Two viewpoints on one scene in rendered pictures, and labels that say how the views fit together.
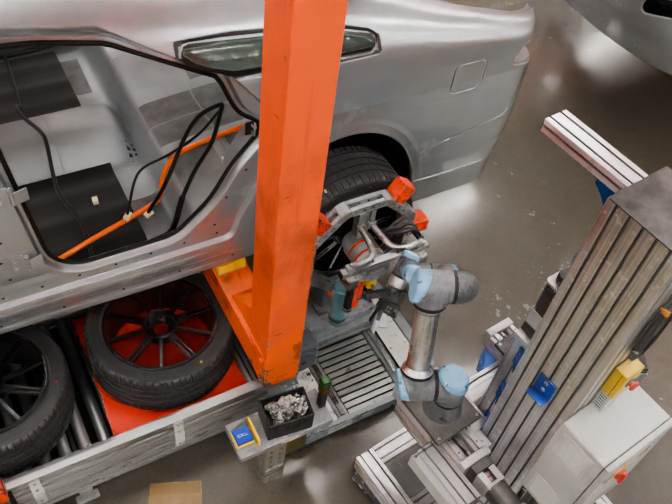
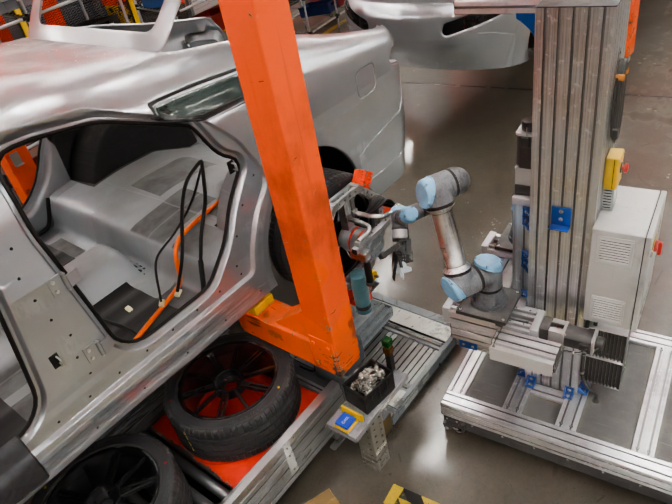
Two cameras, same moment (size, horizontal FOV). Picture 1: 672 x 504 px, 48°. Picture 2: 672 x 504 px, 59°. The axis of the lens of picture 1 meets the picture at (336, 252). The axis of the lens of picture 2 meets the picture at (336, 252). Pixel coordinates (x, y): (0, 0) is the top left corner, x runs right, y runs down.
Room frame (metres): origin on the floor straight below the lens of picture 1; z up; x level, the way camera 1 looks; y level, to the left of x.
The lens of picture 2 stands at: (-0.29, 0.43, 2.63)
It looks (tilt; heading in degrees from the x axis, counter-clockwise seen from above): 36 degrees down; 351
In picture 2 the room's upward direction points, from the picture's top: 12 degrees counter-clockwise
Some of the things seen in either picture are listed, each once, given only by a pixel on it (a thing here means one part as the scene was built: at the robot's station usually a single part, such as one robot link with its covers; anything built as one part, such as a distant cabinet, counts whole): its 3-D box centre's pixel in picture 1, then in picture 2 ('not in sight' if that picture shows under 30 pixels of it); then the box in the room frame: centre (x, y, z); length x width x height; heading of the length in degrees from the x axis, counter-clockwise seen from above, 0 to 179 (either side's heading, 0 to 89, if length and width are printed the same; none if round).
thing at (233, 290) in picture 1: (242, 286); (280, 312); (2.02, 0.38, 0.69); 0.52 x 0.17 x 0.35; 36
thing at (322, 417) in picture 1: (279, 424); (368, 400); (1.53, 0.11, 0.44); 0.43 x 0.17 x 0.03; 126
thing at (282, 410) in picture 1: (285, 412); (369, 385); (1.55, 0.09, 0.51); 0.20 x 0.14 x 0.13; 119
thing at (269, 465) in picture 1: (270, 450); (371, 434); (1.52, 0.14, 0.21); 0.10 x 0.10 x 0.42; 36
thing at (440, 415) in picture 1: (444, 400); (488, 291); (1.52, -0.50, 0.87); 0.15 x 0.15 x 0.10
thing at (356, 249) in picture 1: (365, 254); (361, 241); (2.19, -0.13, 0.85); 0.21 x 0.14 x 0.14; 36
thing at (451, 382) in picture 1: (449, 385); (487, 271); (1.52, -0.49, 0.98); 0.13 x 0.12 x 0.14; 99
